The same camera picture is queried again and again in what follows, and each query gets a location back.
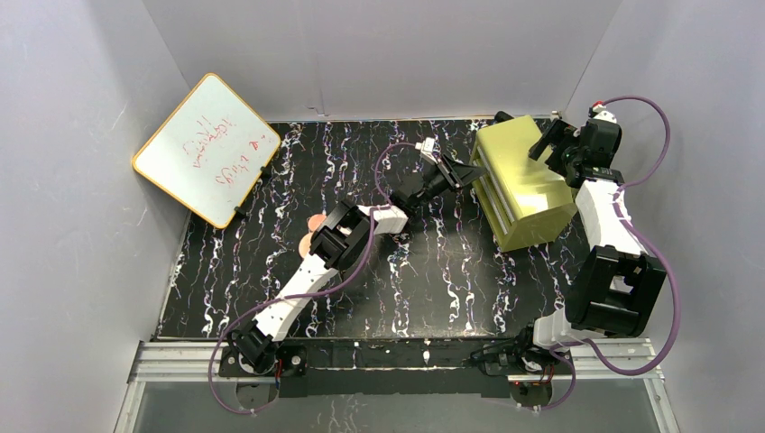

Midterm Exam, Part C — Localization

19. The green drawer cabinet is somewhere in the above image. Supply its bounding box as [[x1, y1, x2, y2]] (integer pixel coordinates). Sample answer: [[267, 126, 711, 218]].
[[470, 115, 577, 253]]

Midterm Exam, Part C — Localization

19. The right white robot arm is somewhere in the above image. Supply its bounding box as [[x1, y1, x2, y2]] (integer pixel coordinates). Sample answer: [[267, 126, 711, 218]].
[[512, 113, 667, 372]]

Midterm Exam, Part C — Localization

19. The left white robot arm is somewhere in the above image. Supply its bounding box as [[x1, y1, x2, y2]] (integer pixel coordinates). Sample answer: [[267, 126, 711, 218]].
[[222, 156, 487, 375]]

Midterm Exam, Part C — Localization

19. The small round pink compact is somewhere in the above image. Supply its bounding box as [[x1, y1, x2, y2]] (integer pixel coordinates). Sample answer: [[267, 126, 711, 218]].
[[307, 214, 327, 233]]

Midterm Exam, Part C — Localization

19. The large round pink compact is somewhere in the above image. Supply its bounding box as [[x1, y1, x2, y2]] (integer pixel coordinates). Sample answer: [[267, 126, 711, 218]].
[[298, 233, 312, 258]]

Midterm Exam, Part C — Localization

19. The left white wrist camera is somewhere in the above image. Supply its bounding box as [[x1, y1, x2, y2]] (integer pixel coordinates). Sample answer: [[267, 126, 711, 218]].
[[415, 137, 438, 164]]

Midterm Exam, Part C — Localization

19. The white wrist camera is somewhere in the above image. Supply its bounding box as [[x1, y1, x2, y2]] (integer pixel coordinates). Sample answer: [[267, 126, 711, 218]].
[[415, 137, 438, 164], [588, 101, 618, 124]]

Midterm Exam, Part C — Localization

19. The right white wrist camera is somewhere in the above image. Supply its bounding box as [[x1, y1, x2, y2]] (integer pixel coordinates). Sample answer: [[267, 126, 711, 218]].
[[588, 101, 618, 124]]

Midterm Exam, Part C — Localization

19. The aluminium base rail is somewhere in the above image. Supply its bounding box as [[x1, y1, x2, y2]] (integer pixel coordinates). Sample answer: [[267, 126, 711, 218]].
[[115, 338, 678, 432]]

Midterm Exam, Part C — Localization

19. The whiteboard with yellow frame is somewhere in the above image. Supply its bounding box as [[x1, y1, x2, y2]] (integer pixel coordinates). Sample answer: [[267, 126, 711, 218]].
[[132, 73, 281, 229]]

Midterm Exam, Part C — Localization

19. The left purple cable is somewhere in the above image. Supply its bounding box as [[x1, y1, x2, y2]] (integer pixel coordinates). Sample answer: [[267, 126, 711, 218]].
[[207, 142, 422, 417]]

